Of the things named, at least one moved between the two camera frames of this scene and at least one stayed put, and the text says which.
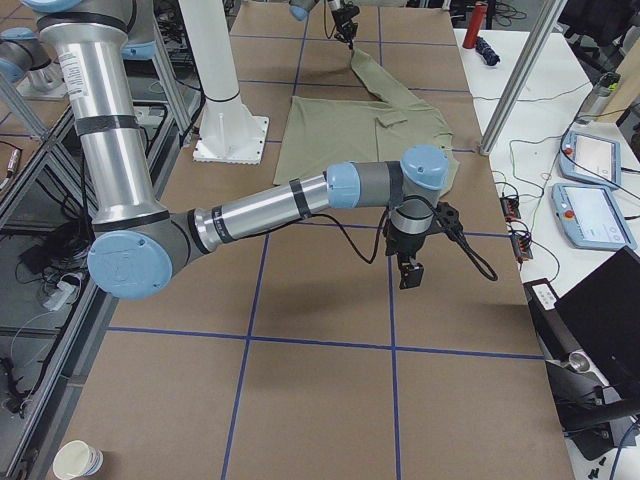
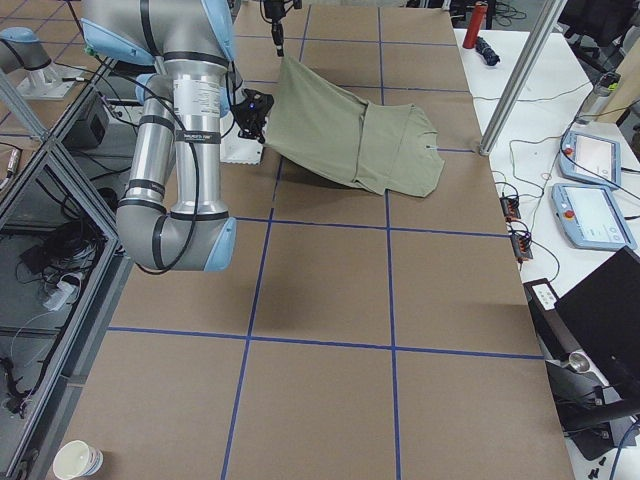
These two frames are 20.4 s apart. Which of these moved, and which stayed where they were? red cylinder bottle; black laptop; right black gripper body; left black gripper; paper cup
Moved: right black gripper body; left black gripper
Stayed: black laptop; paper cup; red cylinder bottle
